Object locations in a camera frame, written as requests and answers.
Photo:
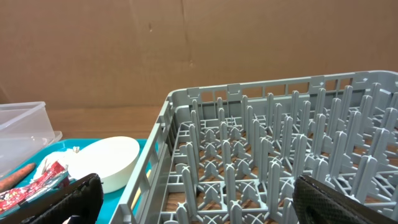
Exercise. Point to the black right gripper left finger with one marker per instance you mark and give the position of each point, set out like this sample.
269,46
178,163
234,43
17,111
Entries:
81,200

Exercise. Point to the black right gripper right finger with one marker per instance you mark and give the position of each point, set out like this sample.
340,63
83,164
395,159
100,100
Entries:
317,203

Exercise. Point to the white bowl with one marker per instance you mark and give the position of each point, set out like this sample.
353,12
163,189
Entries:
112,159

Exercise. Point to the wooden chopstick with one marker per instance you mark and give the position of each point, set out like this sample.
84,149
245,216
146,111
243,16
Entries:
138,193

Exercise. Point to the grey dishwasher rack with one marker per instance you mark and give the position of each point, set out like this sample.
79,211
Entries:
232,153

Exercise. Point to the teal plastic tray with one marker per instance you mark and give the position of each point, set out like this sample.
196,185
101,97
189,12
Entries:
111,200

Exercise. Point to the red snack wrapper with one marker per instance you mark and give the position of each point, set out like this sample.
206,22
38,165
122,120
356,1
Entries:
12,200

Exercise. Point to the crumpled white tissue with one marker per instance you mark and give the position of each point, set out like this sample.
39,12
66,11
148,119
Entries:
64,158

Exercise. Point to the orange carrot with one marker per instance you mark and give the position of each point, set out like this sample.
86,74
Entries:
12,180

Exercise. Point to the clear plastic container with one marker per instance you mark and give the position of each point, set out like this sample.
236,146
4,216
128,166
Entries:
25,130

